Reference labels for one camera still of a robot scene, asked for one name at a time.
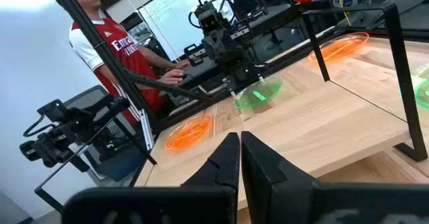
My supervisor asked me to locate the grey desk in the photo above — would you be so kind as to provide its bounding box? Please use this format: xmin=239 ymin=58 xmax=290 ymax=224
xmin=164 ymin=2 xmax=302 ymax=97

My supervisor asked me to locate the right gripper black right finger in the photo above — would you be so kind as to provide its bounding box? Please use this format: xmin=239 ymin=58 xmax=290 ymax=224
xmin=241 ymin=131 xmax=429 ymax=224

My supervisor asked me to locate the translucent orange plastic plate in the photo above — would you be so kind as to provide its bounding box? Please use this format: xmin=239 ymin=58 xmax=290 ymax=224
xmin=164 ymin=113 xmax=214 ymax=151
xmin=308 ymin=32 xmax=369 ymax=63

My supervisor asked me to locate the person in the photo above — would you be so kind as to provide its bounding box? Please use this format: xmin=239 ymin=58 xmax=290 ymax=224
xmin=66 ymin=0 xmax=192 ymax=126

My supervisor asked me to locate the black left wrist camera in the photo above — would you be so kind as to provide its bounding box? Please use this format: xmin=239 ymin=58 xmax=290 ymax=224
xmin=197 ymin=9 xmax=223 ymax=34

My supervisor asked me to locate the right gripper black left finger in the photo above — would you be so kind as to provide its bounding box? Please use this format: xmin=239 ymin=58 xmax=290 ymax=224
xmin=62 ymin=131 xmax=241 ymax=224

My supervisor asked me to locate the thin yellow cord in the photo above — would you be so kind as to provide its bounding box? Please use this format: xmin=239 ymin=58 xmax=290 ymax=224
xmin=330 ymin=0 xmax=352 ymax=27

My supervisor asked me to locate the grey office chair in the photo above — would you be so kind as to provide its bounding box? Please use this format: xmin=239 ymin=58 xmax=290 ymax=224
xmin=63 ymin=85 xmax=148 ymax=184

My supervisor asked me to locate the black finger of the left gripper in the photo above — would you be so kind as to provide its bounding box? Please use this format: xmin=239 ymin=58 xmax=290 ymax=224
xmin=218 ymin=29 xmax=233 ymax=60
xmin=208 ymin=32 xmax=221 ymax=63

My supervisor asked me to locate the black aluminium rig frame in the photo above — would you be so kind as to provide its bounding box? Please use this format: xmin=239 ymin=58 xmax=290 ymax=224
xmin=46 ymin=0 xmax=429 ymax=137

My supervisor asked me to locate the translucent green plastic plate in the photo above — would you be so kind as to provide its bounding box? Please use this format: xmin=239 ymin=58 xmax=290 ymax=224
xmin=233 ymin=76 xmax=284 ymax=110
xmin=414 ymin=78 xmax=429 ymax=111

